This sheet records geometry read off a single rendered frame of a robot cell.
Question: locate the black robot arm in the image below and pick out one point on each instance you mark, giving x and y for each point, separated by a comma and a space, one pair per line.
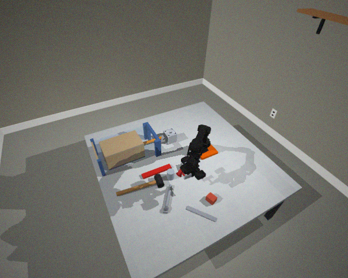
198, 146

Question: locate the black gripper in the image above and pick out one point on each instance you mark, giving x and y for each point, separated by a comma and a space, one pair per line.
199, 174

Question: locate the grey cylinder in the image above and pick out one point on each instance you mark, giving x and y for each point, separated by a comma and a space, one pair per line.
170, 174

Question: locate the black-headed mallet with wooden handle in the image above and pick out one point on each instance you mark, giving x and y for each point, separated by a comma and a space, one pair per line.
158, 181

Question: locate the grey flat bar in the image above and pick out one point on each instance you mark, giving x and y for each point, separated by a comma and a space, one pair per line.
201, 213

